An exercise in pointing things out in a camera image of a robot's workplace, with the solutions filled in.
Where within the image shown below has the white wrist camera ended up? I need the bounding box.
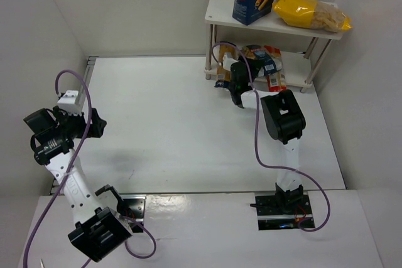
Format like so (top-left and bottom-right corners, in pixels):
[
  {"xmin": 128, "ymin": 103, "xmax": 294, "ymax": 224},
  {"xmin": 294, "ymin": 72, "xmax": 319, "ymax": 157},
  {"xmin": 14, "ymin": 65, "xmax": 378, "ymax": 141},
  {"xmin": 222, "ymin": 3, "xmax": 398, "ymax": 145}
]
[
  {"xmin": 57, "ymin": 90, "xmax": 82, "ymax": 116},
  {"xmin": 222, "ymin": 53, "xmax": 239, "ymax": 71}
]

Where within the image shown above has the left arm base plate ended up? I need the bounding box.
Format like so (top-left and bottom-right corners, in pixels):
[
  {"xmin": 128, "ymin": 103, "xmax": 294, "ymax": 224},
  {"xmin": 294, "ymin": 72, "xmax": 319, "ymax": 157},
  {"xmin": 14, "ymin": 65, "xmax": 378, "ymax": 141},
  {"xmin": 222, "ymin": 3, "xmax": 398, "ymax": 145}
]
[{"xmin": 117, "ymin": 195, "xmax": 146, "ymax": 225}]

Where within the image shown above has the yellow pasta bag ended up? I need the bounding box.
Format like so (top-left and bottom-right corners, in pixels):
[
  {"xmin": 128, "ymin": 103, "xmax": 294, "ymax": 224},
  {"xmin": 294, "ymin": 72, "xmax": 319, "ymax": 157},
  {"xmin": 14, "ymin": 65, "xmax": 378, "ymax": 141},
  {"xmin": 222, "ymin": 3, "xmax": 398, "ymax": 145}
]
[{"xmin": 273, "ymin": 0, "xmax": 352, "ymax": 33}]

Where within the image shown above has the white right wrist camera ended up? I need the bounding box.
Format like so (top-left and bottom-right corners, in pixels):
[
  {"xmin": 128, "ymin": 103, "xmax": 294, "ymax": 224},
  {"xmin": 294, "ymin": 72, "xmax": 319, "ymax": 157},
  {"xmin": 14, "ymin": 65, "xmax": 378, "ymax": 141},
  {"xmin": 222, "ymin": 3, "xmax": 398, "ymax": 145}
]
[{"xmin": 222, "ymin": 53, "xmax": 239, "ymax": 71}]

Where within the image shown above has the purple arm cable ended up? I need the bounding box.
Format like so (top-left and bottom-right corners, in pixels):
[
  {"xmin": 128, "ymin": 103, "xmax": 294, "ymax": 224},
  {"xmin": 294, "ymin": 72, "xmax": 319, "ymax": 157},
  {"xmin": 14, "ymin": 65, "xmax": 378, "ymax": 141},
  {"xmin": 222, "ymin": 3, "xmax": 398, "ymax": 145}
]
[
  {"xmin": 23, "ymin": 70, "xmax": 157, "ymax": 268},
  {"xmin": 212, "ymin": 41, "xmax": 330, "ymax": 233}
]

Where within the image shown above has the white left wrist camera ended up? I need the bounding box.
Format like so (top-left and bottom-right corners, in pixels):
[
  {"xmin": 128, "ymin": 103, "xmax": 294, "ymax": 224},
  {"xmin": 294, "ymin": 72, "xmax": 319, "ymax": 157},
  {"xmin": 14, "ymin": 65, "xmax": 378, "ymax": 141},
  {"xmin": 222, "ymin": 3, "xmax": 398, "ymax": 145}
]
[{"xmin": 57, "ymin": 90, "xmax": 82, "ymax": 116}]

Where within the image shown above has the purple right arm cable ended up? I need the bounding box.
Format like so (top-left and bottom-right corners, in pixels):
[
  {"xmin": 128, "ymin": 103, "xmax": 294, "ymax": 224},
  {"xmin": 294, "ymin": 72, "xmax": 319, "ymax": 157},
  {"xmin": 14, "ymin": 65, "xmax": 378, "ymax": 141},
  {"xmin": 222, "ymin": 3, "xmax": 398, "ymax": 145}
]
[{"xmin": 212, "ymin": 41, "xmax": 330, "ymax": 233}]

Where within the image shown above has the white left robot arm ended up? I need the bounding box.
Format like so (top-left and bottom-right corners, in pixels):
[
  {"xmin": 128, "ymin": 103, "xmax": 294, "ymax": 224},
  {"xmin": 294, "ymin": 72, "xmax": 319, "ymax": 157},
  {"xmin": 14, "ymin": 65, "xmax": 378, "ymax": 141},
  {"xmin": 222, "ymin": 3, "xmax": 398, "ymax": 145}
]
[{"xmin": 24, "ymin": 106, "xmax": 133, "ymax": 262}]

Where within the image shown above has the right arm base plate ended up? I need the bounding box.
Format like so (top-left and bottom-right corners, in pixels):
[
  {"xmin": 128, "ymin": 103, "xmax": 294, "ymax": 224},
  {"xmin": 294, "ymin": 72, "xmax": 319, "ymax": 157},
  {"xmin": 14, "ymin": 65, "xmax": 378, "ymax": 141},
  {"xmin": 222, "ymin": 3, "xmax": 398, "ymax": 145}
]
[{"xmin": 250, "ymin": 193, "xmax": 315, "ymax": 230}]

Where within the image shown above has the tricolor fusilli pasta bag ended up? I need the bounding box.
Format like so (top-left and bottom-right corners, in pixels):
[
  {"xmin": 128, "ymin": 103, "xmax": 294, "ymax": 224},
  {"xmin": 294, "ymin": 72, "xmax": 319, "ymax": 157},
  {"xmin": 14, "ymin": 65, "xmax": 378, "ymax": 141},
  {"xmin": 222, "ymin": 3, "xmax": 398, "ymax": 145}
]
[{"xmin": 241, "ymin": 45, "xmax": 283, "ymax": 77}]

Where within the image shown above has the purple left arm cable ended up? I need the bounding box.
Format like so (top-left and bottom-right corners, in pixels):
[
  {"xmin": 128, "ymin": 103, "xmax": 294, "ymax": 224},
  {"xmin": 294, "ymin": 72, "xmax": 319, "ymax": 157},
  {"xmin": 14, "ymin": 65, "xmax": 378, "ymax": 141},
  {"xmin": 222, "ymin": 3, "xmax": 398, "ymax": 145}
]
[{"xmin": 23, "ymin": 70, "xmax": 157, "ymax": 268}]

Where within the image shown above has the red spaghetti pack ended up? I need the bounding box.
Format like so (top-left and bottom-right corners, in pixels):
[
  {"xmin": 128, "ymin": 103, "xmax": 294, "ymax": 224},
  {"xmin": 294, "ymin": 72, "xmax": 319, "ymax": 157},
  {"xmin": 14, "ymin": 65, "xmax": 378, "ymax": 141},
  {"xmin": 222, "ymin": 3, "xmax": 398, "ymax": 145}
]
[{"xmin": 264, "ymin": 45, "xmax": 287, "ymax": 92}]

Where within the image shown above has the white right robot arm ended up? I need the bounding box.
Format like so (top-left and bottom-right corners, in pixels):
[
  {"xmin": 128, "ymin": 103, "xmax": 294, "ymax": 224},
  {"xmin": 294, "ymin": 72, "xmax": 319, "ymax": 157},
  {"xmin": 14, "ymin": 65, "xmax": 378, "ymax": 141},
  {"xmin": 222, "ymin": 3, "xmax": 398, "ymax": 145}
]
[{"xmin": 229, "ymin": 62, "xmax": 306, "ymax": 214}]

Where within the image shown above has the white two-tier shelf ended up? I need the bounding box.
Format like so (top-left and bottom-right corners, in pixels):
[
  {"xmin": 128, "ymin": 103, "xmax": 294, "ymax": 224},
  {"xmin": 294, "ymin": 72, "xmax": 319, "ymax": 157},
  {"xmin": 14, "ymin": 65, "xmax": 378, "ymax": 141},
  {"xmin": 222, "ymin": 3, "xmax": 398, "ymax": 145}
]
[{"xmin": 205, "ymin": 0, "xmax": 343, "ymax": 93}]

